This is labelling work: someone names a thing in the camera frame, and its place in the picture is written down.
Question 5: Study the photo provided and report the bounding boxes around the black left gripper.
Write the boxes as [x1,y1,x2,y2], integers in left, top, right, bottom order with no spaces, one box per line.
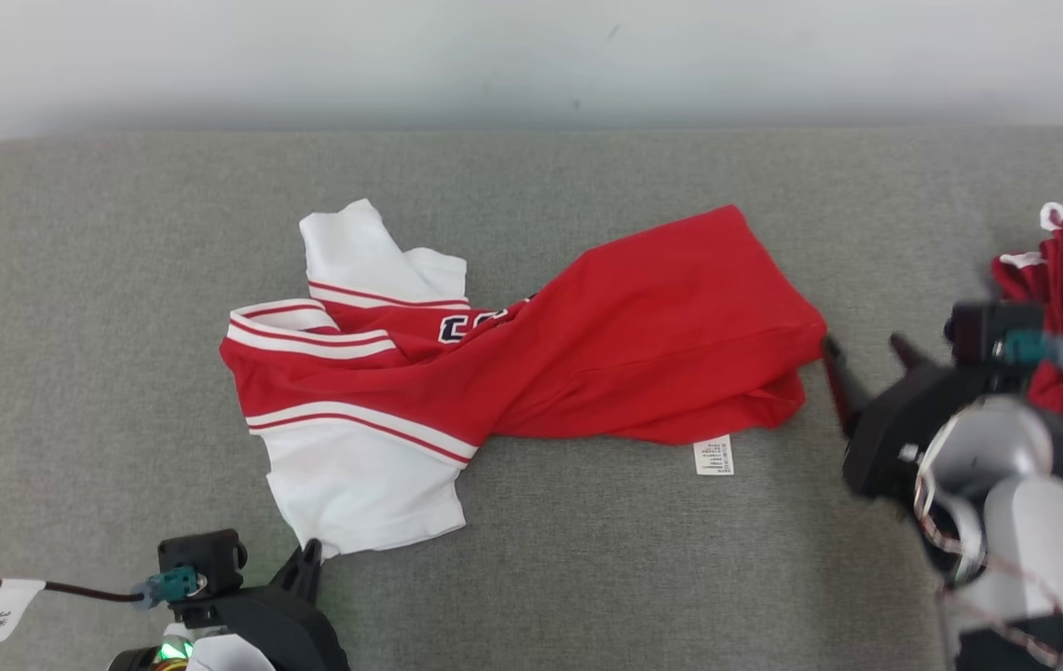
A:
[168,539,350,671]

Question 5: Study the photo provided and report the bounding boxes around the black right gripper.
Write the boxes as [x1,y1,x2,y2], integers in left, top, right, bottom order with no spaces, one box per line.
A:
[820,333,993,501]

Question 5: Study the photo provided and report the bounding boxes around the red white numbered jersey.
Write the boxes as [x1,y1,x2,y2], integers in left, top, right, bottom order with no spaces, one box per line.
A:
[219,198,828,560]

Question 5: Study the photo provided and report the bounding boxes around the grey fabric sofa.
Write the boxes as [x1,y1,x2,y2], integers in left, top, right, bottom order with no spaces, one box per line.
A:
[0,126,1063,671]

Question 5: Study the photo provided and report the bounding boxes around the teal left camera connector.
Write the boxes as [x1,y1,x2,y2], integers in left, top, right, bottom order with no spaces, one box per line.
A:
[132,568,206,607]

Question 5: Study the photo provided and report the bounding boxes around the teal camera connector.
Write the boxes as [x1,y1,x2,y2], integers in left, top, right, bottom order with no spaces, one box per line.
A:
[1002,331,1063,372]
[132,568,206,607]

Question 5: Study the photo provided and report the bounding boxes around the teal right camera connector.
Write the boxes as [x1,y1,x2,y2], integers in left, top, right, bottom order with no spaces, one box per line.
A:
[1002,331,1063,372]

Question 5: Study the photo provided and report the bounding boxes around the black left camera cable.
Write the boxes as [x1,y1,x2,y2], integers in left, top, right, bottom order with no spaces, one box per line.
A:
[0,578,145,605]

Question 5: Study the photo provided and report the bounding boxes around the white left cable label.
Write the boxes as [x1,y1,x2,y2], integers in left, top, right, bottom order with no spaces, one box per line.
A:
[0,579,46,646]

